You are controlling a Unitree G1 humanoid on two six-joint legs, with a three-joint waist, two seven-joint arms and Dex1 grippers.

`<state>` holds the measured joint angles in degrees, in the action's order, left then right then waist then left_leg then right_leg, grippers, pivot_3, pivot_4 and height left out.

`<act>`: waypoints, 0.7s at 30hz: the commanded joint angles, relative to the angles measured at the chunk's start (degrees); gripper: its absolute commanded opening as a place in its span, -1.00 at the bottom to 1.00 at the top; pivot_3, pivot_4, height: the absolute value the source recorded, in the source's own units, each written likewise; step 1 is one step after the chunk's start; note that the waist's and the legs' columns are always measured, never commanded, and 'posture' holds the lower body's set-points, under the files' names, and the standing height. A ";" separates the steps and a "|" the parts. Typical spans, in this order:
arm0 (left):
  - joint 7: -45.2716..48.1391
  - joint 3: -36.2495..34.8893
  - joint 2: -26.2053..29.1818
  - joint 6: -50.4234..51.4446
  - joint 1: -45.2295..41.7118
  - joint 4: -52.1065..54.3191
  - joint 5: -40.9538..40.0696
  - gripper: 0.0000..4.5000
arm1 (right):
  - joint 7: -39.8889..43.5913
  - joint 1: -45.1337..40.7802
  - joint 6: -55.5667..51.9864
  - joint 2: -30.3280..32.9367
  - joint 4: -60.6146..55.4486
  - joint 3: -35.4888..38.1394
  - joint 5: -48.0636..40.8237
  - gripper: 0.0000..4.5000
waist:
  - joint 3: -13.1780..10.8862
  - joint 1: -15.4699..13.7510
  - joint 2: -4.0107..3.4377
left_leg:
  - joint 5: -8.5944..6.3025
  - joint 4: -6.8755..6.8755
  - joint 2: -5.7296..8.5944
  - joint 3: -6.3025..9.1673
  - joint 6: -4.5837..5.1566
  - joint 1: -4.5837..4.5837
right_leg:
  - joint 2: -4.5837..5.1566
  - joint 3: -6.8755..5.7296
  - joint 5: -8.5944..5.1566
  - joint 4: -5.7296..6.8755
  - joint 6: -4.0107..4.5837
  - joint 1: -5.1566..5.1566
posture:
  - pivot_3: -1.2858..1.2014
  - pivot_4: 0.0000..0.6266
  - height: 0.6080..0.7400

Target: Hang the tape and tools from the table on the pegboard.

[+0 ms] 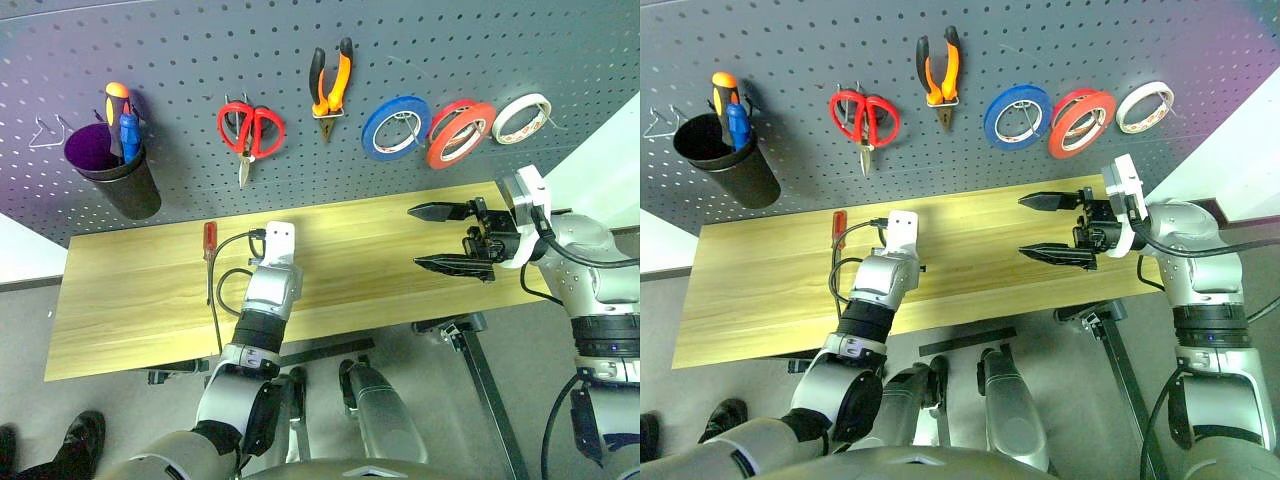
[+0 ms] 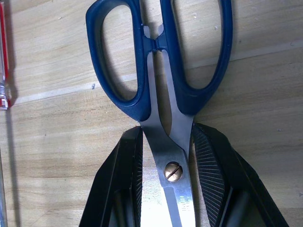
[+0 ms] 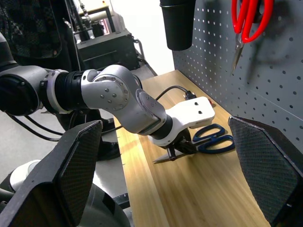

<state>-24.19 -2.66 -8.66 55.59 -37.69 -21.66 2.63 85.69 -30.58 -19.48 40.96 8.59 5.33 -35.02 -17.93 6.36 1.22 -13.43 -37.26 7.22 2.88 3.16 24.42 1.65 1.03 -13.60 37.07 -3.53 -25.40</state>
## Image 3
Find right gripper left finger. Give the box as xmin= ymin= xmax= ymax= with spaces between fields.
xmin=0 ymin=120 xmax=104 ymax=227

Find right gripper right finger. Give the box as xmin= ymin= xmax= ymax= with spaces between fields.
xmin=228 ymin=115 xmax=303 ymax=227

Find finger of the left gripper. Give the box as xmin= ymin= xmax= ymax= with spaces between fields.
xmin=182 ymin=140 xmax=197 ymax=155
xmin=167 ymin=146 xmax=177 ymax=161

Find dark blue handled scissors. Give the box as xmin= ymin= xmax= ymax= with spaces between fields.
xmin=152 ymin=123 xmax=236 ymax=164

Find dark grey robot torso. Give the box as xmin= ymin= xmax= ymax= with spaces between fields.
xmin=79 ymin=184 xmax=133 ymax=227

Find dark grey pegboard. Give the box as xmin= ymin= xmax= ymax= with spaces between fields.
xmin=171 ymin=0 xmax=303 ymax=171

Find black plastic cup holder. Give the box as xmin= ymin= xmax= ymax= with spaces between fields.
xmin=159 ymin=0 xmax=197 ymax=52

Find black equipment case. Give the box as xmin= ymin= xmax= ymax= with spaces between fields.
xmin=74 ymin=29 xmax=143 ymax=71

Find person in checkered shirt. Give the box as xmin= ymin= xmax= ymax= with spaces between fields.
xmin=0 ymin=0 xmax=71 ymax=71

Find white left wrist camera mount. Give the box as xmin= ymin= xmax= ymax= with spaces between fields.
xmin=148 ymin=96 xmax=216 ymax=148

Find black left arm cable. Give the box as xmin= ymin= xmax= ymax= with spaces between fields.
xmin=155 ymin=85 xmax=197 ymax=101

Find red handled scissors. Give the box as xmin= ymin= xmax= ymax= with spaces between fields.
xmin=231 ymin=0 xmax=275 ymax=76

